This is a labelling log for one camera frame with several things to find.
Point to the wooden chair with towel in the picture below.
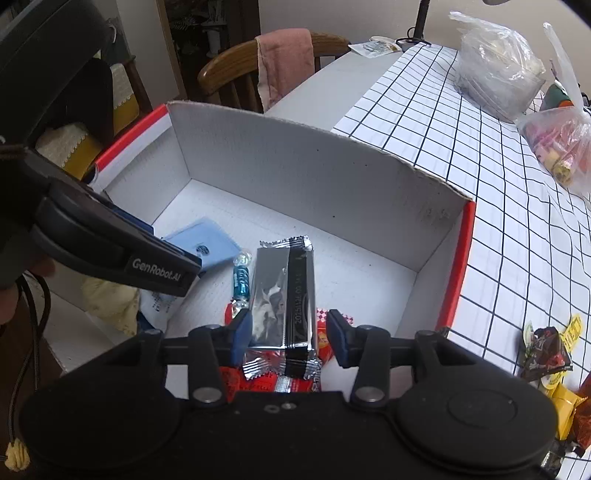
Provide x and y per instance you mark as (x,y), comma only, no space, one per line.
(231,64)

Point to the sofa with yellow cushions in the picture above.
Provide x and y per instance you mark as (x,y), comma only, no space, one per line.
(69,147)

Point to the person's left hand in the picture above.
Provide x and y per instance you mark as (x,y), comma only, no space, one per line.
(9,309)

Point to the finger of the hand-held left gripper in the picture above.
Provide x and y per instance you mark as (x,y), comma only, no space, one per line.
(83,194)
(115,251)

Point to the silver foil snack bar packet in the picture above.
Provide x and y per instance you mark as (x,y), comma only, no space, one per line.
(277,300)

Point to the pink towel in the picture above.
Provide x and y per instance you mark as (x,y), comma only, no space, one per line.
(284,64)

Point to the silver desk lamp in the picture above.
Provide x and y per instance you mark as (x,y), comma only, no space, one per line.
(421,18)

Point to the small clear packet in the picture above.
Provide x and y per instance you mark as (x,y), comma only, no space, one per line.
(376,46)

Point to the black jacket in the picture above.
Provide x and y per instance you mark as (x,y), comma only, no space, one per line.
(87,101)

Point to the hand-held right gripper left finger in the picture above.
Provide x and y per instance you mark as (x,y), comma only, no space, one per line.
(241,334)

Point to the shiny red snack packet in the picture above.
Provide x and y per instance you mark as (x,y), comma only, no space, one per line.
(585,415)

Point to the white checkered tablecloth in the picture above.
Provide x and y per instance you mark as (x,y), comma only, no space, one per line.
(485,258)

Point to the yellow strip label packet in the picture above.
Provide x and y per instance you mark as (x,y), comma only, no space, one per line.
(570,328)

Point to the light blue snack packet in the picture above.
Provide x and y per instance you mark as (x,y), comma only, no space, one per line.
(203,240)

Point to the pink plastic bag of snacks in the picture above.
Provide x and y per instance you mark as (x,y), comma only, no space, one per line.
(558,143)

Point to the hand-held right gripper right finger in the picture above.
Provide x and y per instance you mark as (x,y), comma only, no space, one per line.
(340,337)

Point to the dark bookshelf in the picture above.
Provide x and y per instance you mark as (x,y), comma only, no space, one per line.
(207,27)

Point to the blue candy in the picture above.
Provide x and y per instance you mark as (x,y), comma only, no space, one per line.
(241,281)

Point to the clear plastic bag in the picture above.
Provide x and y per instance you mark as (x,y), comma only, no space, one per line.
(498,69)

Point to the yellow pillow snack packet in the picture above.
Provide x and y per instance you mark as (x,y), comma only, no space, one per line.
(565,410)

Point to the dark red snack packet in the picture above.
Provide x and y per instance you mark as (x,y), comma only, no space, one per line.
(547,355)

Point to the red and white cardboard box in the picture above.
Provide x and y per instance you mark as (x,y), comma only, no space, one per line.
(300,175)

